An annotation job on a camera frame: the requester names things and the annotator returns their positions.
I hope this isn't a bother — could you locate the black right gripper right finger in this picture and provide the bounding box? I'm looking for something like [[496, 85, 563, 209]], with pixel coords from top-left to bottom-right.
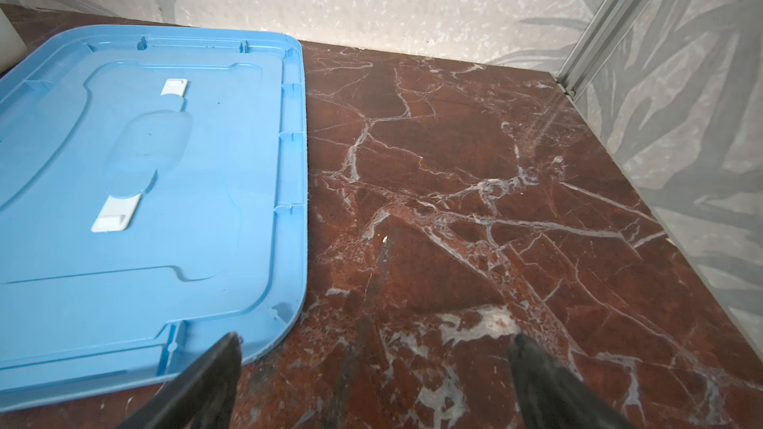
[[509, 334, 633, 429]]

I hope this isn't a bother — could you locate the aluminium frame post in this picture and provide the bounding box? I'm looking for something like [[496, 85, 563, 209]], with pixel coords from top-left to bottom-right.
[[556, 0, 652, 100]]

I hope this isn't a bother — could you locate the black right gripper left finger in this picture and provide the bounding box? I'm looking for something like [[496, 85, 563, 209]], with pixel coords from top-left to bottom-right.
[[119, 332, 242, 428]]

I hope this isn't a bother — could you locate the white plastic storage bin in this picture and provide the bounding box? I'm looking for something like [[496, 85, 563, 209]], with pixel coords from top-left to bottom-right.
[[0, 12, 27, 73]]

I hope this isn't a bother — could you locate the blue plastic bin lid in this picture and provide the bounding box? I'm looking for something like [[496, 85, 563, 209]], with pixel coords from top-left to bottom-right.
[[1, 25, 308, 411]]

